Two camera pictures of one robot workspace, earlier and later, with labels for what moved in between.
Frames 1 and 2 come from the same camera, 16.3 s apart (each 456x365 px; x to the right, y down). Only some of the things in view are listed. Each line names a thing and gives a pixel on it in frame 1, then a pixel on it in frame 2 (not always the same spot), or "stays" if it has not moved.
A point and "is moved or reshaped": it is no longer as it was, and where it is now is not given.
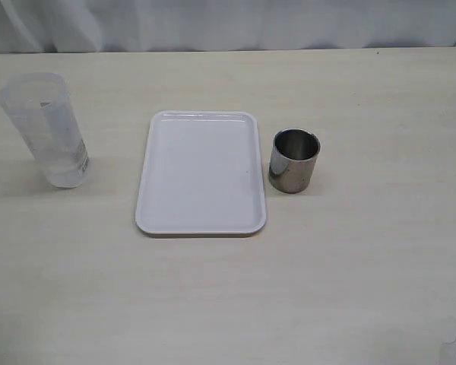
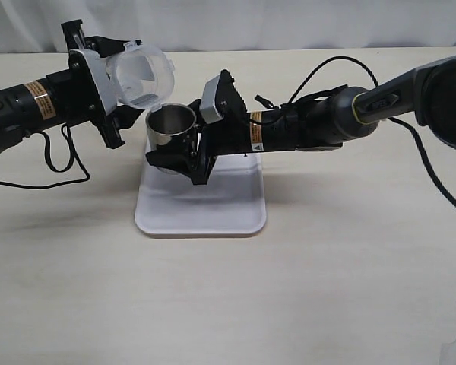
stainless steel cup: x=293 y=160 → x=172 y=126
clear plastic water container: x=42 y=105 is moved or reshaped
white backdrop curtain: x=68 y=26 stays
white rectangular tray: x=201 y=175 stays
